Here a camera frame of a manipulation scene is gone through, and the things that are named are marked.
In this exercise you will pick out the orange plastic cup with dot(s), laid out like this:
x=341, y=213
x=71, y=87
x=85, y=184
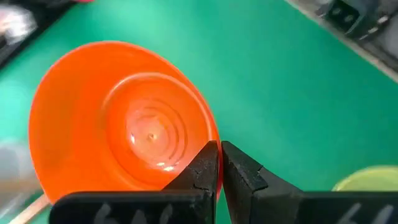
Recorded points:
x=77, y=124

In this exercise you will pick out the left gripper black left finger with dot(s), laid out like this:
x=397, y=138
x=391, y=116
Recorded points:
x=180, y=205

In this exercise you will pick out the yellow-green plastic bowl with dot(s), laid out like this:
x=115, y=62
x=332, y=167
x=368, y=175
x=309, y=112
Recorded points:
x=370, y=180

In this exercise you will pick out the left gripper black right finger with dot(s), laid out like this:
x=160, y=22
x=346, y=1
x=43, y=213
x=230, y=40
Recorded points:
x=270, y=205

